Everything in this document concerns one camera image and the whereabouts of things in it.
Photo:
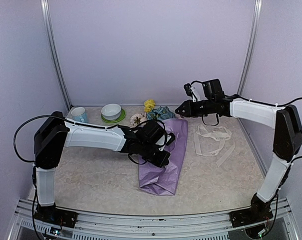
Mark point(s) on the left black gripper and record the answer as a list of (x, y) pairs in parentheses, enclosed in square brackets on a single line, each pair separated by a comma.
[(160, 162)]

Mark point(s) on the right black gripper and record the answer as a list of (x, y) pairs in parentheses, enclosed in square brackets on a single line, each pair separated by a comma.
[(189, 111)]

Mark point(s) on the blue fake flower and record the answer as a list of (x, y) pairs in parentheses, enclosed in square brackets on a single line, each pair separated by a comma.
[(161, 113)]

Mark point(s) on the yellow fake flower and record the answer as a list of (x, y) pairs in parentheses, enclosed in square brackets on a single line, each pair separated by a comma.
[(149, 105)]

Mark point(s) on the cream printed ribbon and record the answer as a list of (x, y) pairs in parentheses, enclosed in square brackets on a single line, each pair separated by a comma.
[(214, 142)]

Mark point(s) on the green plate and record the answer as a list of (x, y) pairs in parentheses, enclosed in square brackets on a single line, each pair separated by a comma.
[(120, 118)]

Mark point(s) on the white ceramic bowl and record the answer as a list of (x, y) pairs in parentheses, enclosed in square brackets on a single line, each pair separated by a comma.
[(111, 111)]

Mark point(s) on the pink fake rose stems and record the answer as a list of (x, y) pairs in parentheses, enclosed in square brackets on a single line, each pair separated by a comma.
[(138, 118)]

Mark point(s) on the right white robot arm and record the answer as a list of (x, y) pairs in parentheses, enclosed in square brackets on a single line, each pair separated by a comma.
[(283, 119)]

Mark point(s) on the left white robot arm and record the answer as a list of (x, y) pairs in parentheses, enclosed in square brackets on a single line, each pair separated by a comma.
[(58, 133)]

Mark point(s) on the light blue mug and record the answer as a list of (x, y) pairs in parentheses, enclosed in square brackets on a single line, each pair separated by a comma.
[(79, 114)]

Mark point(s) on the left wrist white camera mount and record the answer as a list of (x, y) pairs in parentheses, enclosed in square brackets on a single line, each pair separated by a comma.
[(165, 140)]

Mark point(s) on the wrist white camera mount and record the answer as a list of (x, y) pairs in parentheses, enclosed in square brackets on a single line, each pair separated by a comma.
[(191, 92), (165, 140)]

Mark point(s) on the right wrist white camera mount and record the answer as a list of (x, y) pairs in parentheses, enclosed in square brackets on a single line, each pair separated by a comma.
[(191, 92)]

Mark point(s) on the right aluminium corner post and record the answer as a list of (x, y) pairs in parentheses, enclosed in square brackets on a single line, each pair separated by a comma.
[(250, 46)]

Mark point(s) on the aluminium corner post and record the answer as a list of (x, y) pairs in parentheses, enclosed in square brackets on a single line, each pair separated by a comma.
[(54, 53), (250, 46)]

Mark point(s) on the aluminium front rail frame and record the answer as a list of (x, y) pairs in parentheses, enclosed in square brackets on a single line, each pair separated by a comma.
[(94, 225)]

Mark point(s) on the left aluminium corner post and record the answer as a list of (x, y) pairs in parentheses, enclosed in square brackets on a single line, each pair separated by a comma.
[(54, 53)]

